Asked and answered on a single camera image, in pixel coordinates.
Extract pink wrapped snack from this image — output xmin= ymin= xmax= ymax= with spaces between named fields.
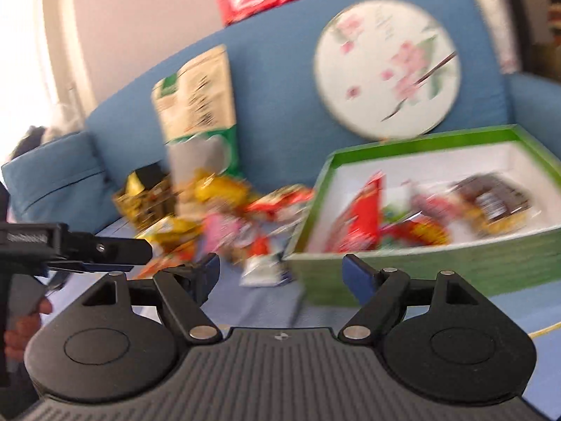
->
xmin=203 ymin=212 xmax=243 ymax=253

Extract clear red label snack packet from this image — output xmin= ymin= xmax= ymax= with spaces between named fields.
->
xmin=410 ymin=193 xmax=461 ymax=224

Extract yellow cake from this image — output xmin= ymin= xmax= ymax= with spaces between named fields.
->
xmin=193 ymin=169 xmax=252 ymax=209

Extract red yellow snack packet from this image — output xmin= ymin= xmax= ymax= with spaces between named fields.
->
xmin=381 ymin=217 xmax=450 ymax=246

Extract black gold small box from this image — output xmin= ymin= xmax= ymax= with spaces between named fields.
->
xmin=124 ymin=162 xmax=167 ymax=196

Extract gold wire basket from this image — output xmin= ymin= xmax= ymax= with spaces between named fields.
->
xmin=112 ymin=178 xmax=176 ymax=232

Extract brown snack bag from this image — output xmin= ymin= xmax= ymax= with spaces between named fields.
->
xmin=451 ymin=173 xmax=533 ymax=237

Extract black metal shelf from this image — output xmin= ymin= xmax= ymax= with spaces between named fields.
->
xmin=511 ymin=0 xmax=560 ymax=82

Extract large beige cereal snack bag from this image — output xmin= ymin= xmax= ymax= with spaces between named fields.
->
xmin=151 ymin=45 xmax=242 ymax=185

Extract blue cushion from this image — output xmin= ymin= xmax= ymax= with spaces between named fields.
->
xmin=2 ymin=132 xmax=119 ymax=233

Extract red white snack packet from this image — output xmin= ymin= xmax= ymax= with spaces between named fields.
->
xmin=244 ymin=185 xmax=314 ymax=222

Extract round floral fan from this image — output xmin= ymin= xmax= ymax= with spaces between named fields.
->
xmin=314 ymin=0 xmax=462 ymax=141

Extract green cardboard box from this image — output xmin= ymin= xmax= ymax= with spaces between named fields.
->
xmin=286 ymin=126 xmax=560 ymax=306

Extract person's left hand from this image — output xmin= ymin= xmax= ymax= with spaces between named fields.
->
xmin=4 ymin=298 xmax=52 ymax=362

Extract red checkered snack packet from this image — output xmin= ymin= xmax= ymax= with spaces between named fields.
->
xmin=323 ymin=171 xmax=385 ymax=253

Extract orange clear snack packet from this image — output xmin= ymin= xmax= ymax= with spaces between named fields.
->
xmin=134 ymin=241 xmax=197 ymax=279

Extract green triangular snack packet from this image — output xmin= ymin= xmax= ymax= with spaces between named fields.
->
xmin=381 ymin=203 xmax=412 ymax=223

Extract yellow orange snack packet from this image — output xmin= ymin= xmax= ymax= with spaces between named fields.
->
xmin=135 ymin=216 xmax=202 ymax=253

